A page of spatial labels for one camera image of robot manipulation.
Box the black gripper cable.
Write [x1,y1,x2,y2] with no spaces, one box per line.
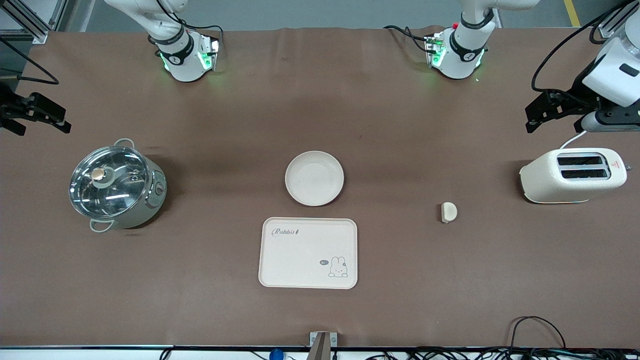
[0,36,60,85]
[531,4,633,94]

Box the white toaster power cord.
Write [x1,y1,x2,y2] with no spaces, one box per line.
[559,130,589,150]

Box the black arm base cable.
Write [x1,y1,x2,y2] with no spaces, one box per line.
[383,25,432,54]
[156,0,224,38]

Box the cream two-slot toaster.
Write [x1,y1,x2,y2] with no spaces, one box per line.
[519,147,629,204]

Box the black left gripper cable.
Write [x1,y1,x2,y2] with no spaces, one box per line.
[531,4,633,94]

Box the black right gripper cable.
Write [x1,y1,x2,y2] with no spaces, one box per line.
[0,36,60,85]

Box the aluminium frame profile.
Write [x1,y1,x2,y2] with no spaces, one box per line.
[0,0,69,45]
[597,0,640,39]

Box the pale green electric pot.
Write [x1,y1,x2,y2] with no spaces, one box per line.
[69,138,167,233]

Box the brown table cover sheet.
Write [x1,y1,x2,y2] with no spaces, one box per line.
[0,26,640,350]

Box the glass pot lid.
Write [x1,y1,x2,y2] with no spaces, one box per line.
[69,145,151,219]

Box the round cream plate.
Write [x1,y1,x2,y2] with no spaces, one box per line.
[285,151,345,207]

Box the cream rabbit print tray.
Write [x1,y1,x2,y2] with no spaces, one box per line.
[258,217,359,290]

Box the black left arm base cable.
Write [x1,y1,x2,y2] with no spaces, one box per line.
[383,25,432,54]

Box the black right arm base cable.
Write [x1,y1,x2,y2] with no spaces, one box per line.
[156,0,224,38]

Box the metal table edge bracket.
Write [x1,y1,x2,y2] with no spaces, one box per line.
[309,331,337,360]

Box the black looped floor cable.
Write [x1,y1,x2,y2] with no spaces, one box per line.
[509,315,567,352]

